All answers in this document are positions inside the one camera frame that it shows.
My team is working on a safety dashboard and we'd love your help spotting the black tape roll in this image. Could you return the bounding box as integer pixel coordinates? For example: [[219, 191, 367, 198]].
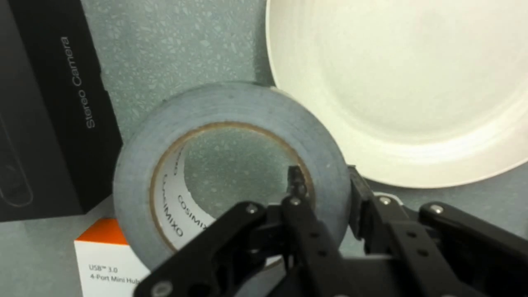
[[110, 81, 354, 272]]

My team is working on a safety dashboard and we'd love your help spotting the black stereo camera box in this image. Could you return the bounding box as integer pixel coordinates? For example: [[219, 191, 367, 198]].
[[0, 0, 123, 223]]

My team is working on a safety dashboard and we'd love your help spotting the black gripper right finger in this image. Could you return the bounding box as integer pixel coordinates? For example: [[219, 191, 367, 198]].
[[346, 165, 528, 297]]

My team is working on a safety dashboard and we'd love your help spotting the orange white usb hub box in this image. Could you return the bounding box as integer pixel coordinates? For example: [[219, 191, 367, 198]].
[[72, 216, 153, 297]]

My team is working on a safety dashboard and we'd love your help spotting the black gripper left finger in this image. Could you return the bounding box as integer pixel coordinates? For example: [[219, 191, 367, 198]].
[[131, 163, 364, 297]]

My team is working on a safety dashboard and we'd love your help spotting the white round plate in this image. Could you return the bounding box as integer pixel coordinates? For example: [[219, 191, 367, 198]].
[[263, 0, 528, 190]]

